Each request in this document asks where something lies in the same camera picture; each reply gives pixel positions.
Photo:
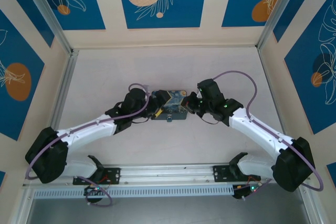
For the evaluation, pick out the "dark blue patterned pouch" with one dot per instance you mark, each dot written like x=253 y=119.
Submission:
x=176 y=103

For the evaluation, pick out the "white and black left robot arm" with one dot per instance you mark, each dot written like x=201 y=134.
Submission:
x=84 y=132

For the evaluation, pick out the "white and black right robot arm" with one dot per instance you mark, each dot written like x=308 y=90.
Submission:
x=260 y=127

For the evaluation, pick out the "blue panel dark circle flower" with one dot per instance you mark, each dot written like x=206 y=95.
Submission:
x=302 y=90

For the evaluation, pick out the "blue panel large cream circle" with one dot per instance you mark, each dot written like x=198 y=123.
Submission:
x=183 y=3

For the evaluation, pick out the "blue panel fern orange circle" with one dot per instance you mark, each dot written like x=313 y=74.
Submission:
x=236 y=3

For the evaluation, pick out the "grey metal shelf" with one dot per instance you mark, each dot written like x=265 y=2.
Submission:
x=168 y=212

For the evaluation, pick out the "blue panel small orange dot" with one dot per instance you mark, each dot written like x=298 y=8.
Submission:
x=86 y=11

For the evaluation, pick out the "blue panel orange circle leaf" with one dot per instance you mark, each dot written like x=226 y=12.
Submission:
x=15 y=113

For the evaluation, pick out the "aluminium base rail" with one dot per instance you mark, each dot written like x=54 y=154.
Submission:
x=168 y=174

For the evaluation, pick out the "aluminium table side rail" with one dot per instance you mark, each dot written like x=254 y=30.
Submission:
x=67 y=82

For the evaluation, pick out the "aluminium corner post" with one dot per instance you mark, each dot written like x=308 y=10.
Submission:
x=278 y=6
x=52 y=16

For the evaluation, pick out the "narrow blue wall panel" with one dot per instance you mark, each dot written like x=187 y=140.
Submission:
x=26 y=11
x=288 y=11

